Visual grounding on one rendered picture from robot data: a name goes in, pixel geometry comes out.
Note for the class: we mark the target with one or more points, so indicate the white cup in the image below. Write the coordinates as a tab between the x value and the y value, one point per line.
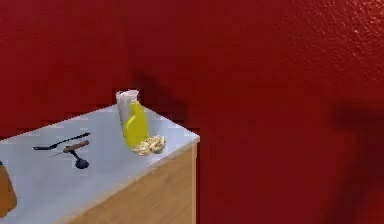
124	101

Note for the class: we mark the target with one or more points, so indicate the wooden counter with grey top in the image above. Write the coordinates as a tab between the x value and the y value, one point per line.
100	180

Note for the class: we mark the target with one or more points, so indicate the black spoon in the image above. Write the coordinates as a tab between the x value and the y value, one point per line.
80	162

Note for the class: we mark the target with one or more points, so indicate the black fork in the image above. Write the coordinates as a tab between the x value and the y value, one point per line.
60	143

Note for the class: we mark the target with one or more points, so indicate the brown rounded object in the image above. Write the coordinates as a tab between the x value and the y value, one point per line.
6	195

